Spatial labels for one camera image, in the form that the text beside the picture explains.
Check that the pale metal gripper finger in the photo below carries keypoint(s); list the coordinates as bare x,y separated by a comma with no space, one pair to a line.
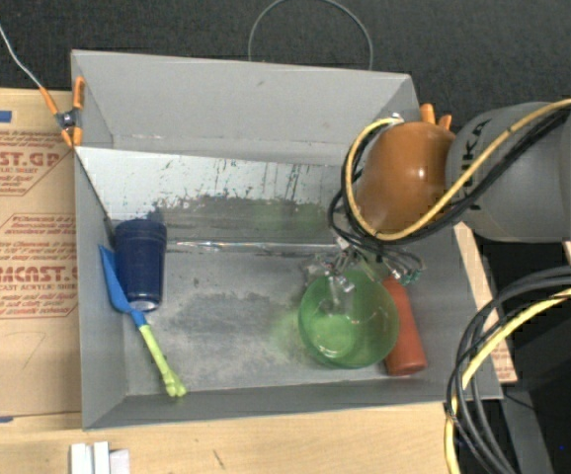
335,292
348,285

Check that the clear green bowl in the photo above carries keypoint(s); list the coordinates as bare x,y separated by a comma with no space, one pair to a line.
359,334

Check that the red-brown cylinder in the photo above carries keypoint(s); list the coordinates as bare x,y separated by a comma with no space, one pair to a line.
406,334

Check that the grey metal bin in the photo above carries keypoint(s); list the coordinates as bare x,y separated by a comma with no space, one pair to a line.
246,111

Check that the dark blue cup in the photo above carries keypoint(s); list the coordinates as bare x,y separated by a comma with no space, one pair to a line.
139,260

